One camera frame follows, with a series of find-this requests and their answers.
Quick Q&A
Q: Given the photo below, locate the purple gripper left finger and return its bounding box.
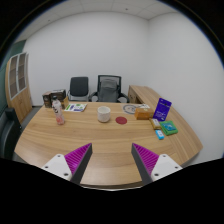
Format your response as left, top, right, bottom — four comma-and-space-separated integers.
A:
42, 143, 92, 185

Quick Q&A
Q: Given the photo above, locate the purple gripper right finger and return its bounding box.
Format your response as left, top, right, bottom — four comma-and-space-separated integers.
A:
131, 143, 182, 185

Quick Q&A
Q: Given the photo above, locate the clear bottle pink drink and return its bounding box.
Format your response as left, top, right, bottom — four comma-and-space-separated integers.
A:
52, 96, 65, 125

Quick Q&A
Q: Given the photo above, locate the small blue box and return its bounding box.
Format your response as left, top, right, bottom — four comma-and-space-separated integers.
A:
155, 130, 164, 140

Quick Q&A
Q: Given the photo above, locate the green flat box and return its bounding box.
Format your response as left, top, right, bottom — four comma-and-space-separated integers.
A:
160, 121, 178, 136

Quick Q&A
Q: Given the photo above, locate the yellow snack packet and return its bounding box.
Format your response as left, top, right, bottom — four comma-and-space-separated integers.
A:
150, 118, 161, 130

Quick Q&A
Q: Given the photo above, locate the orange tissue box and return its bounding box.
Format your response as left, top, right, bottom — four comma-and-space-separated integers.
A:
134, 108, 154, 120

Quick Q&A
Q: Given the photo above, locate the red round coaster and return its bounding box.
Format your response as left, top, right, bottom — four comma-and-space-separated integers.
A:
115, 116, 127, 125

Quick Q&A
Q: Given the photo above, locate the purple standing packet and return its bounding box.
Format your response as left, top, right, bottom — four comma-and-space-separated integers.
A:
153, 98, 172, 121

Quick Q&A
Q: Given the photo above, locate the white green leaflet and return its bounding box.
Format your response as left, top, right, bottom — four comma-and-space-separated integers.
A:
65, 103, 86, 112

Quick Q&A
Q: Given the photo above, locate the white ceramic cup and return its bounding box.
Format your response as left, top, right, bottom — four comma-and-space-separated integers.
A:
97, 106, 111, 123

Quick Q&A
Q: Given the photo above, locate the round white plate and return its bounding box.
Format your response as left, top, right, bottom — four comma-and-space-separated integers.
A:
122, 104, 136, 115

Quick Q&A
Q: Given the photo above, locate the black chair at left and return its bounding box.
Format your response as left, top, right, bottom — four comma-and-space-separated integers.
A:
0, 108, 21, 160

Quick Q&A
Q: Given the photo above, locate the brown cardboard box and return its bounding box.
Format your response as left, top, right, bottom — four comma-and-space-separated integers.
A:
51, 89, 69, 109

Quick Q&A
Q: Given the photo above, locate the wooden side desk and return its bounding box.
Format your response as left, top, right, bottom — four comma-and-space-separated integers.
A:
128, 85, 160, 107

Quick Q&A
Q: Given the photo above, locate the black office chair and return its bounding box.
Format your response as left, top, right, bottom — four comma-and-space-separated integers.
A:
67, 76, 89, 101

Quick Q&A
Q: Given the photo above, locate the grey mesh office chair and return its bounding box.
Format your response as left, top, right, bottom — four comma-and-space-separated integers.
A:
88, 74, 130, 103

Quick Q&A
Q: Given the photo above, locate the wooden glass door cabinet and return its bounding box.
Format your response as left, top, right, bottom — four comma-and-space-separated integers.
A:
5, 53, 32, 123

